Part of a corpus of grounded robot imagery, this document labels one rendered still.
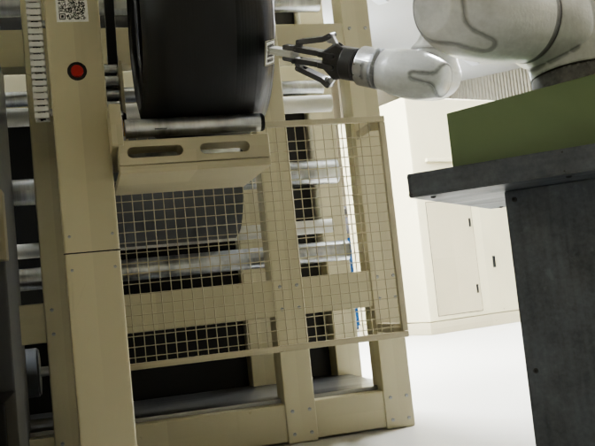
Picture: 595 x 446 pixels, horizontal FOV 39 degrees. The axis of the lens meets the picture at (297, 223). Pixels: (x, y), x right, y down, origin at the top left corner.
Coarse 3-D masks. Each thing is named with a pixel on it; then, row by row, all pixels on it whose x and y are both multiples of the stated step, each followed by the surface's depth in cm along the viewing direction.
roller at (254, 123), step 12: (132, 120) 198; (144, 120) 199; (156, 120) 199; (168, 120) 200; (180, 120) 200; (192, 120) 201; (204, 120) 202; (216, 120) 202; (228, 120) 203; (240, 120) 204; (252, 120) 204; (264, 120) 206; (132, 132) 197; (144, 132) 198; (156, 132) 199; (168, 132) 200; (180, 132) 201; (192, 132) 202; (204, 132) 202; (216, 132) 203; (228, 132) 204; (240, 132) 206
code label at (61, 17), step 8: (56, 0) 203; (64, 0) 204; (72, 0) 204; (80, 0) 205; (56, 8) 203; (64, 8) 204; (72, 8) 204; (80, 8) 205; (64, 16) 204; (72, 16) 204; (80, 16) 204; (88, 16) 205
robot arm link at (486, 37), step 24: (432, 0) 134; (456, 0) 131; (480, 0) 131; (504, 0) 132; (528, 0) 135; (552, 0) 138; (432, 24) 135; (456, 24) 132; (480, 24) 132; (504, 24) 133; (528, 24) 135; (552, 24) 139; (456, 48) 136; (480, 48) 136; (504, 48) 137; (528, 48) 139
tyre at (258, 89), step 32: (128, 0) 233; (160, 0) 189; (192, 0) 190; (224, 0) 192; (256, 0) 194; (128, 32) 236; (160, 32) 191; (192, 32) 191; (224, 32) 193; (256, 32) 195; (160, 64) 194; (192, 64) 194; (224, 64) 196; (256, 64) 198; (160, 96) 199; (192, 96) 199; (224, 96) 201; (256, 96) 204
